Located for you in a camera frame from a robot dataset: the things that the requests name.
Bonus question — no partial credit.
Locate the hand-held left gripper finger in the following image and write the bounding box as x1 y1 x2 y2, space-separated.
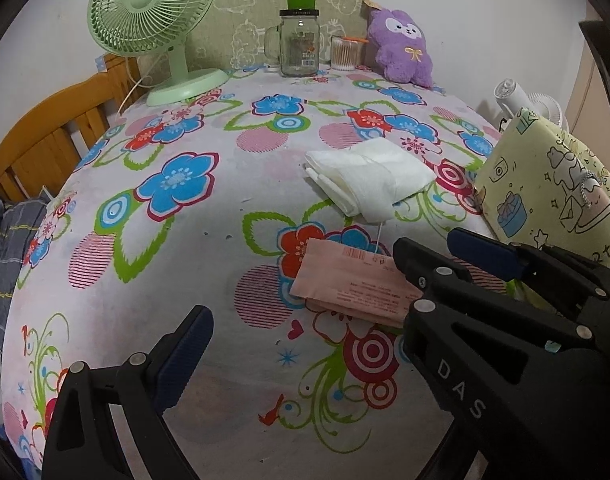
42 305 216 480

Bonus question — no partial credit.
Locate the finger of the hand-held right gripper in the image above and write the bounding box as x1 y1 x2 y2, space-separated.
447 228 610 311
392 236 473 331

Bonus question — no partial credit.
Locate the pink paper packet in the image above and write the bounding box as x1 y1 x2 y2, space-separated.
289 239 426 328

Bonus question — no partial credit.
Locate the yellow cartoon storage box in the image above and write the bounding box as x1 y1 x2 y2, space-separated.
472 107 610 311

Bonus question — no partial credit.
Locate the white cloth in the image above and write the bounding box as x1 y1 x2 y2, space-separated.
305 139 438 225

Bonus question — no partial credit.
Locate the floral tablecloth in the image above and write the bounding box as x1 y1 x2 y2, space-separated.
0 62 510 480

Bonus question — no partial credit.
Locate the white standing fan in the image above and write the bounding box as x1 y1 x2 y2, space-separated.
494 79 570 133

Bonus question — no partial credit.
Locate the beige door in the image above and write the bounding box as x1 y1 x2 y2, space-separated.
567 55 610 136

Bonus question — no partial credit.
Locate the plaid blanket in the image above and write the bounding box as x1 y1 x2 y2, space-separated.
0 192 50 331

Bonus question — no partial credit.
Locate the purple plush toy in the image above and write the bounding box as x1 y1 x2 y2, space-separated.
367 7 436 88

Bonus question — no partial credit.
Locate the cotton swab container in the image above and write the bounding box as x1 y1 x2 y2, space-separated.
331 36 368 72

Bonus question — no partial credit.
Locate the glass jar with green lid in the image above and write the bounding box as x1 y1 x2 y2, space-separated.
265 0 320 78

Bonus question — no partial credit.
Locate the wooden bed headboard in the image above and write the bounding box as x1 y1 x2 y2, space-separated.
0 55 146 201

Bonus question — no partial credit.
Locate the green patterned board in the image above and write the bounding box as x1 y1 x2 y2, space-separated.
187 0 380 71

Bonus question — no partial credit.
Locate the green desk fan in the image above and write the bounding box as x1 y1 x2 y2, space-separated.
87 0 230 107

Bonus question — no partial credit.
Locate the white fan cable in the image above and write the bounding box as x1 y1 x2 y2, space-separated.
120 57 156 106

